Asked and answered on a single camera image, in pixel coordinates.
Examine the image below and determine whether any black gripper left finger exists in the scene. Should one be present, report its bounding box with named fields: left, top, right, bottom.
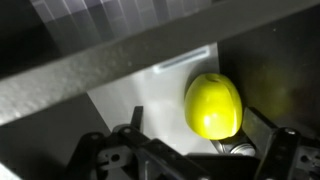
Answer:
left=63, top=105, right=214, bottom=180

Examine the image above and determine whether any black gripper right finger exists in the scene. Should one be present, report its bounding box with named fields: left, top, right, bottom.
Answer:
left=241, top=106, right=320, bottom=180

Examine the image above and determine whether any yellow toy fruit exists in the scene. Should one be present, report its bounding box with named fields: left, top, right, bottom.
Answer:
left=184, top=72, right=244, bottom=141

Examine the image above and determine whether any white plastic door catch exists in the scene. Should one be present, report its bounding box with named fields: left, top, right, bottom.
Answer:
left=152, top=45, right=212, bottom=75

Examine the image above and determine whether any black white toy kitchen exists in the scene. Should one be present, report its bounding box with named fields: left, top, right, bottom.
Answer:
left=0, top=0, right=320, bottom=180

